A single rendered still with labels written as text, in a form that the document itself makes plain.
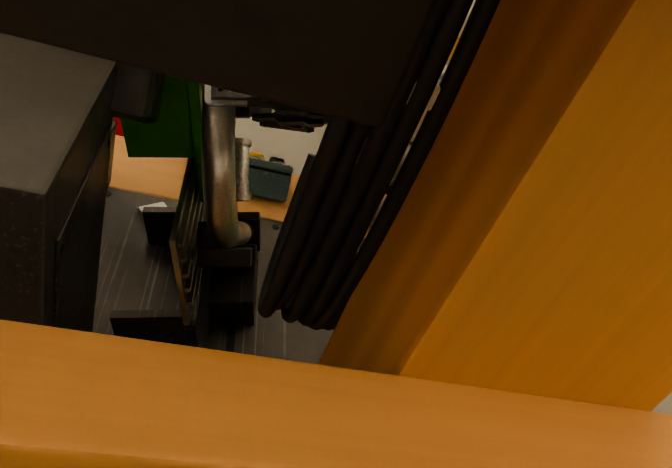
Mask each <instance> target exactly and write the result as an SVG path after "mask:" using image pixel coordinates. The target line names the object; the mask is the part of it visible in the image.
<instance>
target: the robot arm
mask: <svg viewBox="0 0 672 468"><path fill-rule="evenodd" d="M475 1H476V0H473V2H472V5H471V7H470V9H469V12H468V14H467V16H466V19H465V21H464V23H463V26H462V28H461V30H460V33H459V35H458V37H459V39H460V37H461V34H462V32H463V30H464V27H465V25H466V22H467V20H468V18H469V15H470V13H471V11H472V8H473V6H474V4H475ZM447 66H448V65H445V67H444V69H443V71H442V73H441V76H440V78H439V80H438V82H437V83H439V84H440V82H441V80H442V78H443V75H444V73H445V71H446V69H447ZM204 101H205V103H206V105H208V106H218V107H235V118H250V117H252V120H253V121H256V122H259V125H260V126H262V127H269V128H277V129H284V130H291V131H299V132H306V133H311V132H314V127H323V126H324V124H328V121H329V119H330V116H329V115H325V114H321V113H317V112H313V111H309V110H305V109H301V108H297V107H294V106H290V105H286V104H282V103H278V102H274V101H270V100H266V99H262V98H258V97H254V96H250V95H246V94H242V93H238V92H234V91H230V90H226V89H222V88H218V87H214V86H210V85H206V84H204ZM272 109H274V111H275V112H274V113H272ZM427 111H428V110H425V111H424V113H423V115H422V117H421V119H420V121H419V123H418V126H417V128H416V130H415V132H414V134H413V136H412V138H411V140H410V142H413V141H414V139H415V137H416V135H417V133H418V130H419V128H420V126H421V124H422V122H423V120H424V117H425V115H426V113H427ZM410 147H411V145H410V144H409V145H408V147H407V149H406V151H405V153H404V155H403V157H402V159H401V161H400V164H399V166H398V168H397V170H396V172H395V174H394V176H393V178H392V180H391V182H390V184H389V186H391V185H393V183H394V181H395V179H396V177H397V175H398V173H399V170H400V168H401V166H402V164H403V162H404V160H405V158H406V156H407V154H408V152H409V149H410Z"/></svg>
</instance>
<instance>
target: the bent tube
mask: <svg viewBox="0 0 672 468"><path fill-rule="evenodd" d="M200 85H201V87H202V185H203V198H204V208H205V215H206V221H207V226H208V230H209V233H210V236H211V238H212V240H213V241H214V243H215V244H216V245H218V246H220V247H222V248H232V247H235V246H239V245H242V244H245V243H247V242H248V241H249V239H250V237H251V229H250V227H249V226H248V225H247V224H246V223H244V222H240V221H238V213H237V200H236V180H235V107H218V106H208V105H206V103H205V101H204V84H202V83H200Z"/></svg>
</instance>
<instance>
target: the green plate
mask: <svg viewBox="0 0 672 468"><path fill-rule="evenodd" d="M120 120H121V125H122V129H123V134H124V139H125V144H126V148H127V153H128V157H150V158H195V164H196V172H197V180H198V188H199V196H200V201H201V202H204V198H203V185H202V87H201V85H200V83H198V82H194V81H190V80H186V79H182V78H179V77H175V76H171V75H167V74H165V76H164V83H163V90H162V97H161V104H160V110H159V117H158V121H157V122H154V121H153V123H143V122H139V121H135V120H130V119H126V118H122V117H120Z"/></svg>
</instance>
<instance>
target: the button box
mask: <svg viewBox="0 0 672 468"><path fill-rule="evenodd" d="M260 159H261V158H257V157H252V156H249V181H250V185H249V191H251V192H252V196H256V197H261V198H266V199H270V200H275V201H280V202H286V200H287V196H288V191H289V187H290V182H291V177H290V176H292V175H291V174H292V173H293V167H292V166H290V165H287V164H283V163H279V162H274V161H266V160H265V159H261V160H260ZM278 163H279V164H278Z"/></svg>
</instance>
